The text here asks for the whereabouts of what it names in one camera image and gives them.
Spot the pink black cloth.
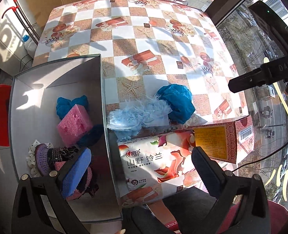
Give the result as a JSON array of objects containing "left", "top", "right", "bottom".
[{"left": 54, "top": 160, "right": 100, "bottom": 202}]

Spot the purple knitted hat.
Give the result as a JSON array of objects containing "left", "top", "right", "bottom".
[{"left": 35, "top": 144, "right": 79, "bottom": 176}]

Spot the white polka dot scrunchie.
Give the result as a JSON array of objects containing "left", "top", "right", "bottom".
[{"left": 26, "top": 140, "right": 54, "bottom": 177}]

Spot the pink foam sponge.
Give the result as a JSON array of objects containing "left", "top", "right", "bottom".
[{"left": 57, "top": 105, "right": 93, "bottom": 147}]

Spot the blue round cloth bundle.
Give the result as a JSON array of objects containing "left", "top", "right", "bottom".
[{"left": 157, "top": 84, "right": 195, "bottom": 124}]

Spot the light blue fluffy cloth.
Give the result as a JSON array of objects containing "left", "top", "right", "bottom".
[{"left": 107, "top": 96, "right": 172, "bottom": 141}]

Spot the red patterned carton box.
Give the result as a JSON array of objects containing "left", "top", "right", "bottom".
[{"left": 193, "top": 115, "right": 255, "bottom": 164}]

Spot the floral tissue pack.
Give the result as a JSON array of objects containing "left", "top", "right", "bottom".
[{"left": 119, "top": 130, "right": 195, "bottom": 191}]

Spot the grey storage box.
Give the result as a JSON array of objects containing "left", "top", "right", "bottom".
[{"left": 8, "top": 54, "right": 122, "bottom": 223}]

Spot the checkered patterned tablecloth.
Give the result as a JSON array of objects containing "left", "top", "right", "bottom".
[{"left": 32, "top": 0, "right": 249, "bottom": 208}]

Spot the black cable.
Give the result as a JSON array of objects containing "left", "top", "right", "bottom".
[{"left": 231, "top": 131, "right": 288, "bottom": 173}]

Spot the red handled mop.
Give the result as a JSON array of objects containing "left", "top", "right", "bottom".
[{"left": 2, "top": 0, "right": 40, "bottom": 45}]

